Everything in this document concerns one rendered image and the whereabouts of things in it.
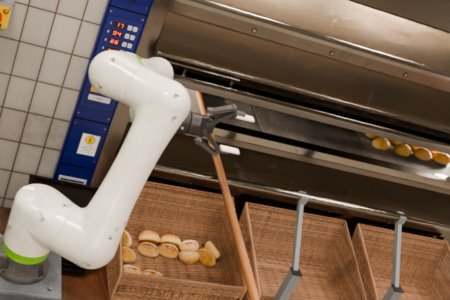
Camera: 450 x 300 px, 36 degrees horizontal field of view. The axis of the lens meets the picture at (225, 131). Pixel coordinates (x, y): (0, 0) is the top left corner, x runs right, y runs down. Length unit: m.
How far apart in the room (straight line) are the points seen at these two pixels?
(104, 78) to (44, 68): 1.03
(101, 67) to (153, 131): 0.21
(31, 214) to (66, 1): 1.10
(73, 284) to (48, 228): 1.11
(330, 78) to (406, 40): 0.35
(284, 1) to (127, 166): 1.25
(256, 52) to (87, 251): 1.37
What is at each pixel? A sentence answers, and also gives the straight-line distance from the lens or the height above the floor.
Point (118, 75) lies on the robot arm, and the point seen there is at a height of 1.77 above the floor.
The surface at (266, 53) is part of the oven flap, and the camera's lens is 2.88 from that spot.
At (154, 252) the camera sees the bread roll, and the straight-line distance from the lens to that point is 3.09.
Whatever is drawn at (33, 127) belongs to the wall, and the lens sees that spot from 2.94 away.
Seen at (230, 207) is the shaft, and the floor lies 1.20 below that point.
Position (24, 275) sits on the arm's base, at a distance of 1.93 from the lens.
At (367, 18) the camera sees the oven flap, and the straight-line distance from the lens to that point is 2.95.
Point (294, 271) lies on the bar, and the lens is 2.80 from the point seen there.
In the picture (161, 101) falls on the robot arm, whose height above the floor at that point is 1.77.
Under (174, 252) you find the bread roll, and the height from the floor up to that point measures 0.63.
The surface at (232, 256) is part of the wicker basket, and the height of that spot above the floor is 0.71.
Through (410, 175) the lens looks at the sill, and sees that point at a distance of 3.47.
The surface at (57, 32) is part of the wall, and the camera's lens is 2.73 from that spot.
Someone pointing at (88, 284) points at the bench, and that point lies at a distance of 2.90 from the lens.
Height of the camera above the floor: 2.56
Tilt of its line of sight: 27 degrees down
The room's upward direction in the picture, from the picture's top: 24 degrees clockwise
